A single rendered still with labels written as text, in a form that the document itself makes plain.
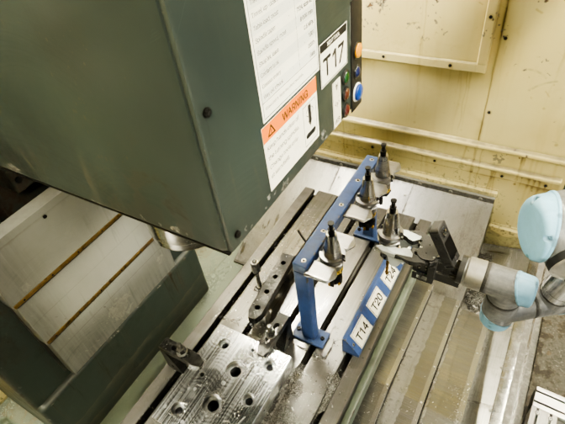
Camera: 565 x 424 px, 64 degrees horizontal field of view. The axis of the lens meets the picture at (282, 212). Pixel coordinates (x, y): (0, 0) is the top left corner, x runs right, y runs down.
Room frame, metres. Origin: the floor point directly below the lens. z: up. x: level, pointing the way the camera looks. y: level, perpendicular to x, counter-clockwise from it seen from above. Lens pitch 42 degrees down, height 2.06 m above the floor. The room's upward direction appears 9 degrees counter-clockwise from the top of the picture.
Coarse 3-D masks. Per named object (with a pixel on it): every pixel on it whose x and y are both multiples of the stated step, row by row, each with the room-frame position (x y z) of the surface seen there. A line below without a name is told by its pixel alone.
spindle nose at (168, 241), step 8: (152, 232) 0.59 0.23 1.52; (160, 232) 0.57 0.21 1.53; (168, 232) 0.56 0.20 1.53; (160, 240) 0.58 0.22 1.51; (168, 240) 0.57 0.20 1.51; (176, 240) 0.56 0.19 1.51; (184, 240) 0.56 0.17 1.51; (168, 248) 0.57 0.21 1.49; (176, 248) 0.57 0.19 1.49; (184, 248) 0.56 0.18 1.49; (192, 248) 0.56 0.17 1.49
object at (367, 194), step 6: (366, 180) 0.91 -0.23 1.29; (372, 180) 0.91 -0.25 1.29; (366, 186) 0.90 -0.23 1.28; (372, 186) 0.90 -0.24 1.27; (360, 192) 0.92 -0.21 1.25; (366, 192) 0.90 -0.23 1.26; (372, 192) 0.90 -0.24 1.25; (360, 198) 0.91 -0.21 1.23; (366, 198) 0.90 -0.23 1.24; (372, 198) 0.90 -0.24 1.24
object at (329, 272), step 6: (312, 264) 0.72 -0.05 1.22; (318, 264) 0.71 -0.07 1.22; (324, 264) 0.71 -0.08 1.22; (306, 270) 0.70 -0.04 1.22; (312, 270) 0.70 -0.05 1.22; (318, 270) 0.70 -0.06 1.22; (324, 270) 0.69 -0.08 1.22; (330, 270) 0.69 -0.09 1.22; (306, 276) 0.69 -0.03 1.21; (312, 276) 0.68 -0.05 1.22; (318, 276) 0.68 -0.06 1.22; (324, 276) 0.68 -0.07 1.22; (330, 276) 0.67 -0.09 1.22; (336, 276) 0.67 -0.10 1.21; (324, 282) 0.66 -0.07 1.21
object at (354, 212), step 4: (352, 204) 0.90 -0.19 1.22; (348, 208) 0.89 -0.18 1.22; (352, 208) 0.89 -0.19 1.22; (356, 208) 0.89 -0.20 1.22; (360, 208) 0.89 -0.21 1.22; (364, 208) 0.88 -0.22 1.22; (348, 212) 0.88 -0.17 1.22; (352, 212) 0.87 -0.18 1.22; (356, 212) 0.87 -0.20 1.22; (360, 212) 0.87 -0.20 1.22; (364, 212) 0.87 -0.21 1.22; (368, 212) 0.87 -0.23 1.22; (344, 216) 0.87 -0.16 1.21; (348, 216) 0.86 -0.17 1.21; (352, 216) 0.86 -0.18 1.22; (356, 216) 0.86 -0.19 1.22; (360, 216) 0.85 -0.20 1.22; (364, 216) 0.85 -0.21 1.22; (368, 216) 0.85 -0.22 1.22; (356, 220) 0.85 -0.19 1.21; (360, 220) 0.84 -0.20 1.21; (364, 220) 0.84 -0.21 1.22
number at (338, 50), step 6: (336, 42) 0.70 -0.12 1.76; (342, 42) 0.71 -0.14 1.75; (330, 48) 0.68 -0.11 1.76; (336, 48) 0.69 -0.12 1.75; (342, 48) 0.71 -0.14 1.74; (330, 54) 0.68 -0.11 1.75; (336, 54) 0.69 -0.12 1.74; (342, 54) 0.71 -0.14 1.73; (336, 60) 0.69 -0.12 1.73; (342, 60) 0.71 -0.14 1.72; (336, 66) 0.69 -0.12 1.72
